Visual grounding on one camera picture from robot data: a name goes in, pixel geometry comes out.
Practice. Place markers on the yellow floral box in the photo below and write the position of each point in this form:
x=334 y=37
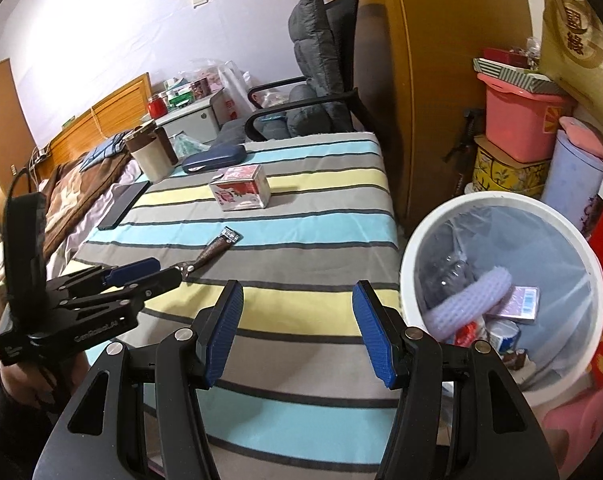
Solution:
x=506 y=175

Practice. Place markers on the black tripod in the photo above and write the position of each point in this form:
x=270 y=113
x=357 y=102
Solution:
x=465 y=130

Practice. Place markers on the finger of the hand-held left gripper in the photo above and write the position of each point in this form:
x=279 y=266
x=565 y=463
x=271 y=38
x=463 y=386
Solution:
x=131 y=270
x=156 y=280

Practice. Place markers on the wooden headboard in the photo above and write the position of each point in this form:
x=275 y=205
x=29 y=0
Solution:
x=91 y=120

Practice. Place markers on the pink plastic bucket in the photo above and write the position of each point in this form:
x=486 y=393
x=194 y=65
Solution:
x=516 y=120

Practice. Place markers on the brown snack wrapper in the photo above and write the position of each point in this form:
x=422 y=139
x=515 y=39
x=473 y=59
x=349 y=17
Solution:
x=211 y=252

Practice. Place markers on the grey chair cushion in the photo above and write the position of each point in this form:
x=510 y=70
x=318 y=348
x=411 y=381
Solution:
x=311 y=35

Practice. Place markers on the pink printed box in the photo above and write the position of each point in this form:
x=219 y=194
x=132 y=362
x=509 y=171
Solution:
x=204 y=87

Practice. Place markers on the person's left hand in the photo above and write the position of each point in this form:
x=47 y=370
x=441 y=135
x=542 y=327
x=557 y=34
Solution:
x=21 y=380

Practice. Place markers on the lavender plastic bin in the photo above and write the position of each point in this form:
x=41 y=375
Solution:
x=571 y=180

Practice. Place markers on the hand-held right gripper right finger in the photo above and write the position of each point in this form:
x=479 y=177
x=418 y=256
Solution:
x=374 y=335

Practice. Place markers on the green white box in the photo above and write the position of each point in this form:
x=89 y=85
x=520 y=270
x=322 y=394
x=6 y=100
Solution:
x=179 y=92

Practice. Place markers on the purple foam sleeve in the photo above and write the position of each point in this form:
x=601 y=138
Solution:
x=471 y=300

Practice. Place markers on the black office chair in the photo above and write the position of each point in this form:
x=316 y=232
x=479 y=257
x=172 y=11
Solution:
x=276 y=84

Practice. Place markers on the wooden door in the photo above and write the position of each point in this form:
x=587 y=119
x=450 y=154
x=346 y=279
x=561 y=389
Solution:
x=1 y=120

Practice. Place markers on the pink bin lid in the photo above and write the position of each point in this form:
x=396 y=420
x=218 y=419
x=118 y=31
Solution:
x=584 y=136

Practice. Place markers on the clear bottle with red label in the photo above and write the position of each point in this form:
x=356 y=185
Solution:
x=449 y=272

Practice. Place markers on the red can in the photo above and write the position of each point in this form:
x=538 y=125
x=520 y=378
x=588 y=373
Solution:
x=158 y=106

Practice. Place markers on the cream cup with brown lid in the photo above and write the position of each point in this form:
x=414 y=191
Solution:
x=149 y=157

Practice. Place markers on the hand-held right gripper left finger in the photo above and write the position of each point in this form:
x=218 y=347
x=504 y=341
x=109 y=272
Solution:
x=226 y=330

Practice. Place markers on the white round trash bin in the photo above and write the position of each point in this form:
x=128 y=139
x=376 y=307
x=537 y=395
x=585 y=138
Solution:
x=409 y=280

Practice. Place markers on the red gift box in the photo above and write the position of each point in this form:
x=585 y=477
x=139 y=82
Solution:
x=504 y=56

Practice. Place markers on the yellow wooden wardrobe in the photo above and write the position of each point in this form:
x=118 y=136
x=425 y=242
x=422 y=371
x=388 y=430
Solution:
x=431 y=85

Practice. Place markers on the white nightstand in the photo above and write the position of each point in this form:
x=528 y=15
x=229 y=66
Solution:
x=196 y=120

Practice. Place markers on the white plastic bag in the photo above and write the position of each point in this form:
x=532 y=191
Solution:
x=231 y=90

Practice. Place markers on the brown blanket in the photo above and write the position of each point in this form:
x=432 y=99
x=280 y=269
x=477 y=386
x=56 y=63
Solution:
x=71 y=195

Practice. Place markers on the black tablet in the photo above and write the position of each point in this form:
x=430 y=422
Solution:
x=124 y=205

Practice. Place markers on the dark blue glasses case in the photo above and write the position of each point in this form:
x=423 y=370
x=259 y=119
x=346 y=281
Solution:
x=214 y=158

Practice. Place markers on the person's left forearm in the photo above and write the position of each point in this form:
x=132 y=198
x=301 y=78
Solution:
x=6 y=435

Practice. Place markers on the gold paper bag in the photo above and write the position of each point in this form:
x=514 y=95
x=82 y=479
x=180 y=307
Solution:
x=576 y=45

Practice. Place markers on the pink plastic stool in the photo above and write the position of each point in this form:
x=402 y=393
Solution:
x=576 y=420

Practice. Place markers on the clear plastic bin liner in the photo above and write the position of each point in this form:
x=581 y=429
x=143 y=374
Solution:
x=546 y=250

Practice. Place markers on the pink box with barcode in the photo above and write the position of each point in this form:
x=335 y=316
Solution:
x=519 y=302

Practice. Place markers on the blue pillow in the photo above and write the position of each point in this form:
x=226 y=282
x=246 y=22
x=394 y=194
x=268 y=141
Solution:
x=106 y=152

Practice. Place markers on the striped flat box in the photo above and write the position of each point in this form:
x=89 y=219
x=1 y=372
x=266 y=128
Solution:
x=511 y=76

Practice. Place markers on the green patterned bag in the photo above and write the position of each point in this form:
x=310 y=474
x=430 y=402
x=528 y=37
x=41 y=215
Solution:
x=191 y=145

